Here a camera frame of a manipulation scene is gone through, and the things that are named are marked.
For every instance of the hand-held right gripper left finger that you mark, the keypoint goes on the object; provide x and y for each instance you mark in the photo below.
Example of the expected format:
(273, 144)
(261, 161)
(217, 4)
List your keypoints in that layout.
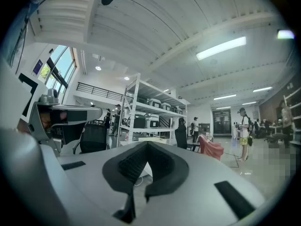
(89, 173)

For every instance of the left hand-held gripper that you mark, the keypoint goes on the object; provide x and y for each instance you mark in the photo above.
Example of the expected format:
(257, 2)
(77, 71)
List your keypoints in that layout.
(23, 98)

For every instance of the dark equipment case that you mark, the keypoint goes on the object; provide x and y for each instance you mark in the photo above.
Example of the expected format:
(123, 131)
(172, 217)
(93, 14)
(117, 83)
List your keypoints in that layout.
(139, 122)

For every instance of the purple wall poster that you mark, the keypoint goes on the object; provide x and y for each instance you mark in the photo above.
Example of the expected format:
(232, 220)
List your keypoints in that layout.
(38, 67)

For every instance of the black double door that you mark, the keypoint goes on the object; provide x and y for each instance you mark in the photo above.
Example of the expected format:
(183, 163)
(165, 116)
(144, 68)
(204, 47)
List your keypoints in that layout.
(222, 121)

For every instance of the white metal shelving rack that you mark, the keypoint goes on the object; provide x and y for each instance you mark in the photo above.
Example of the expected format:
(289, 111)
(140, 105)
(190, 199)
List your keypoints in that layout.
(152, 108)

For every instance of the black balcony railing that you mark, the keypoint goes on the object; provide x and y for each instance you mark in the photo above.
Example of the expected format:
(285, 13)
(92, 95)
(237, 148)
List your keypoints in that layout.
(98, 90)

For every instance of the white wall shelving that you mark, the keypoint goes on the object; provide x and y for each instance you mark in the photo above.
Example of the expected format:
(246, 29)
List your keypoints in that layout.
(295, 105)

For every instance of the grey equipment case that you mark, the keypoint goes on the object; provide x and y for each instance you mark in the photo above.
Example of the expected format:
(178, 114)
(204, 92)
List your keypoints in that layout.
(176, 110)
(154, 103)
(166, 107)
(152, 121)

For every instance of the black mesh chair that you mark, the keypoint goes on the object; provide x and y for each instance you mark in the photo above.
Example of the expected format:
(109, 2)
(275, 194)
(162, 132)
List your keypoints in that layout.
(94, 138)

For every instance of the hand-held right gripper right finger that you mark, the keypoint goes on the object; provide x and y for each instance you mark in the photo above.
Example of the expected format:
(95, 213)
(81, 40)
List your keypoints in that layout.
(200, 196)

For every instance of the large window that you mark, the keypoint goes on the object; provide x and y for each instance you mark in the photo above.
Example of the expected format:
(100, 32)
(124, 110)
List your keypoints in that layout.
(61, 62)

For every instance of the long ceiling light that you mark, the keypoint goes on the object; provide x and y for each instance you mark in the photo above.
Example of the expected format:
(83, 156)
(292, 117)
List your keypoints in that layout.
(224, 97)
(221, 48)
(262, 89)

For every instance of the black high-back office chair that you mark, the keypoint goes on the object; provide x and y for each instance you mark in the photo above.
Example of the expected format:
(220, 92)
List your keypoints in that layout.
(181, 135)

